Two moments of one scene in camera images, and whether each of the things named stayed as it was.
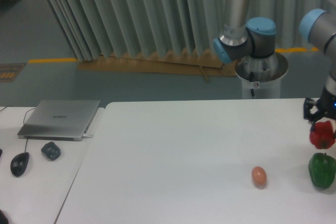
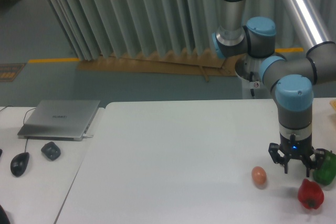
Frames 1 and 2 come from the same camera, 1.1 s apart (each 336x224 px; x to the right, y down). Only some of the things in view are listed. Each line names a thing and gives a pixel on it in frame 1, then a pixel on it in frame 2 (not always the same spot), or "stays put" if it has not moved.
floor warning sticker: [9, 72] stays put
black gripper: [327, 104] to [298, 145]
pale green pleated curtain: [114, 13] stays put
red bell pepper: [322, 135] to [311, 194]
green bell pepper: [322, 169] stays put
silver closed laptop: [64, 120] stays put
